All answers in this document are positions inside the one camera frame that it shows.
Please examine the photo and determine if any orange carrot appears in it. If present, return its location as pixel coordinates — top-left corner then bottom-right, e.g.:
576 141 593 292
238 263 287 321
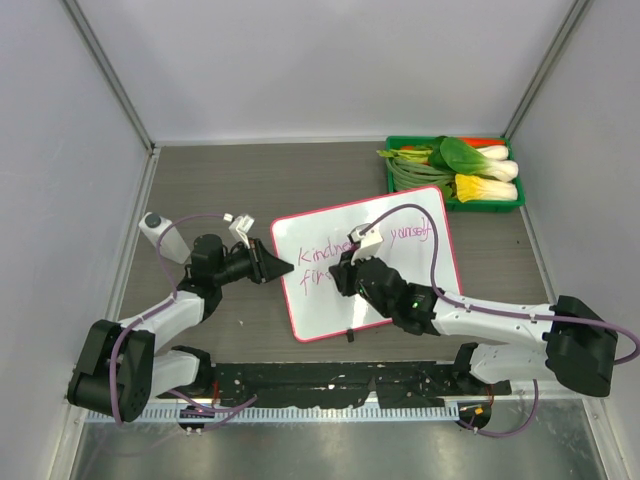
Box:
460 137 504 148

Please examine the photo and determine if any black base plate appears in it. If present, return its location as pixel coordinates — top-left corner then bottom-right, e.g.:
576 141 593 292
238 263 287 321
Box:
155 359 512 407

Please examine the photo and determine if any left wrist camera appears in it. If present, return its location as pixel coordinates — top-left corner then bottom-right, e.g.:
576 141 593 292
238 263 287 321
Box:
223 213 255 246

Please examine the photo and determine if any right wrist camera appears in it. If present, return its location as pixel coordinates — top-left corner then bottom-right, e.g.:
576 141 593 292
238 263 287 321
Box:
348 224 383 265

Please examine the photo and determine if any yellow bok choy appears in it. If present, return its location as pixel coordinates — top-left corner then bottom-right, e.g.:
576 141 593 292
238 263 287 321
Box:
455 174 518 203

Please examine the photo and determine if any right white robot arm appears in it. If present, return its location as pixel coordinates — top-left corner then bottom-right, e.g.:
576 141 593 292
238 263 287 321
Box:
329 252 618 398

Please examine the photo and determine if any white slotted cable duct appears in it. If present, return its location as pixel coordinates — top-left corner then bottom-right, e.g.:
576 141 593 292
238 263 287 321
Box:
85 403 460 424

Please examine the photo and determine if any green long beans bundle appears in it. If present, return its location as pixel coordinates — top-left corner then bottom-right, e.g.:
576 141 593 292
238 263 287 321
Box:
385 158 454 193

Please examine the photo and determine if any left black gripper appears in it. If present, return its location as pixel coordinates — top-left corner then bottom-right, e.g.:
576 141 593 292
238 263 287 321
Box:
214 238 293 287

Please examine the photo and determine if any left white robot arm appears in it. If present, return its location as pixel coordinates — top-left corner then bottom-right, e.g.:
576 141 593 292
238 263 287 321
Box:
66 234 294 423

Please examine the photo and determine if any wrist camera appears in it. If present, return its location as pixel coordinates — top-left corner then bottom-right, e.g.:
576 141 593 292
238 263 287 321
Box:
348 224 383 265
223 213 255 246

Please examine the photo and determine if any pink framed whiteboard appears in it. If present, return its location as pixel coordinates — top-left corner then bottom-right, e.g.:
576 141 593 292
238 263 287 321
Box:
271 186 461 342

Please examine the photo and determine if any green bok choy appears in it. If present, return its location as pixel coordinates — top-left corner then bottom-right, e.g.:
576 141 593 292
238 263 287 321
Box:
428 137 519 182

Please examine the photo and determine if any white bok choy back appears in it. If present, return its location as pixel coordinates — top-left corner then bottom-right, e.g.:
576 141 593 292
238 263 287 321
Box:
477 145 510 161

